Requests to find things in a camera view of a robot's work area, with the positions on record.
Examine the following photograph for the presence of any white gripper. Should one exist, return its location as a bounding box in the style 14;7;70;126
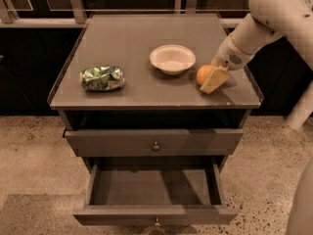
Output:
201;35;253;94

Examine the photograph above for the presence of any orange fruit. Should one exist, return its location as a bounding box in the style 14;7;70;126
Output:
196;65;213;86

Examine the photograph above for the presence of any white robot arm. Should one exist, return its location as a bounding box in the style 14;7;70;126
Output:
200;0;313;235

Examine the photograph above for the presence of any upper grey drawer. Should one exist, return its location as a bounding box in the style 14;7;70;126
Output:
65;128;243;157

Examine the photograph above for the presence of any grey drawer cabinet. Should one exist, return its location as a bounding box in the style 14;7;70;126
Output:
48;14;262;165

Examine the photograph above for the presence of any open middle grey drawer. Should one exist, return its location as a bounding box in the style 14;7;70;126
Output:
73;157;239;225

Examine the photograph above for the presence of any white paper bowl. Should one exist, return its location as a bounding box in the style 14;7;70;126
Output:
150;45;196;75

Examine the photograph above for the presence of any white pipe leg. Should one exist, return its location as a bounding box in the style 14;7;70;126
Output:
286;81;313;130

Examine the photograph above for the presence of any crushed green can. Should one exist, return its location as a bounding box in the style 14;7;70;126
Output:
80;66;125;92

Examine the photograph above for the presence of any metal shelf frame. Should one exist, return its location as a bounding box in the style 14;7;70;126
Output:
0;0;248;27

